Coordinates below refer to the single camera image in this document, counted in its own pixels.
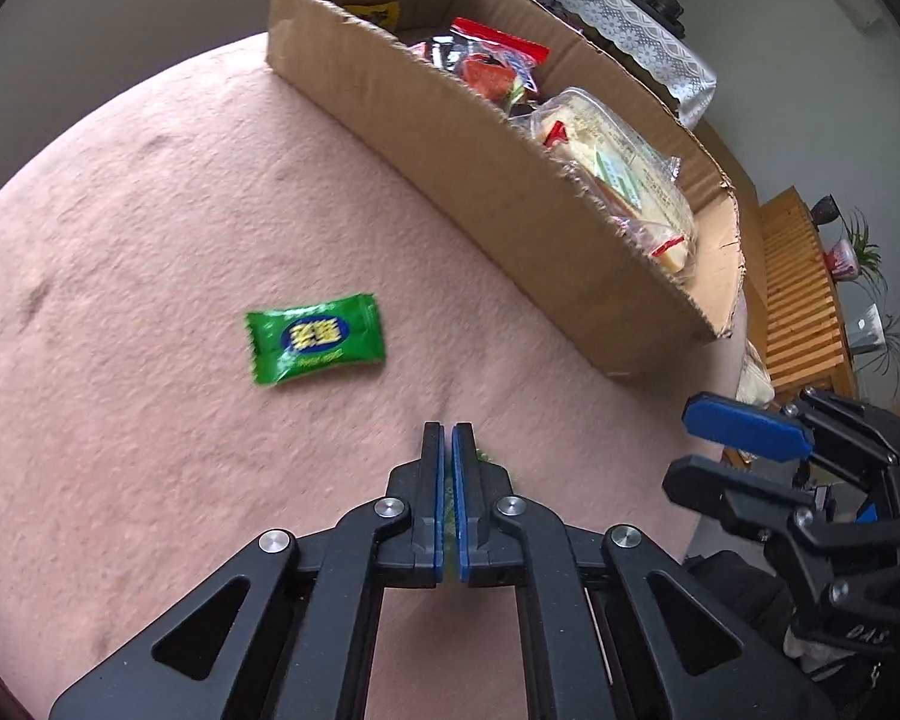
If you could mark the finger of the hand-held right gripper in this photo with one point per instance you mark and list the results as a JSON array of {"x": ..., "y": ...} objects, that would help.
[
  {"x": 742, "y": 427},
  {"x": 720, "y": 491}
]

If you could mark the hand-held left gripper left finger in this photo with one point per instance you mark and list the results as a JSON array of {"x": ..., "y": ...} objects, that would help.
[{"x": 439, "y": 480}]

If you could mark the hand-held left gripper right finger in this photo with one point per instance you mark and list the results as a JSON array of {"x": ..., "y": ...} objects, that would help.
[{"x": 459, "y": 480}]

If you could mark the green candy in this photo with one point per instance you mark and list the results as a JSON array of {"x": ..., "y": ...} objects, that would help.
[
  {"x": 315, "y": 337},
  {"x": 447, "y": 525}
]

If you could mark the cardboard box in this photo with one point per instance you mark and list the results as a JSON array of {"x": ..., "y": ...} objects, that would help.
[{"x": 495, "y": 187}]

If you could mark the clear bag of red snacks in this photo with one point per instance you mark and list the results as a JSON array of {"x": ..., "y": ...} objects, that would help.
[{"x": 495, "y": 75}]

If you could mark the yellow candy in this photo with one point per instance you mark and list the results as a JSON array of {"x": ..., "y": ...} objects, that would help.
[{"x": 375, "y": 15}]

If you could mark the patterned cream packet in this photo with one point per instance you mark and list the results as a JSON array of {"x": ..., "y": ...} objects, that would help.
[{"x": 754, "y": 379}]

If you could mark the wooden slatted bench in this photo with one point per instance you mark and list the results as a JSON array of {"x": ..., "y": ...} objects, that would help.
[{"x": 795, "y": 292}]

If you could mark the plant in white pot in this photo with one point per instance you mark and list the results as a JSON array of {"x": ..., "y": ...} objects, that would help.
[{"x": 868, "y": 330}]

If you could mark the plant in red pot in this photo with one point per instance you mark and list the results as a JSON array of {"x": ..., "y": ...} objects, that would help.
[{"x": 844, "y": 259}]

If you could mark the dark plant pot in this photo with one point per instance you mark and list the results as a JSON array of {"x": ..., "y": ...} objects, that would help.
[{"x": 825, "y": 210}]

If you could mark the pink blanket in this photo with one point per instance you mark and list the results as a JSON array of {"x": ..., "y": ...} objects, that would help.
[{"x": 157, "y": 502}]

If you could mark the clear bread packet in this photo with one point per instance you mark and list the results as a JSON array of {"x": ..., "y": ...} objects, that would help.
[{"x": 607, "y": 135}]

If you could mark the white lace cloth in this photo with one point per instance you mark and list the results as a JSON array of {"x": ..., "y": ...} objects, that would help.
[{"x": 645, "y": 52}]

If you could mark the small black object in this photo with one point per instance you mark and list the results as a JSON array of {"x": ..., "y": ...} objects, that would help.
[{"x": 656, "y": 4}]

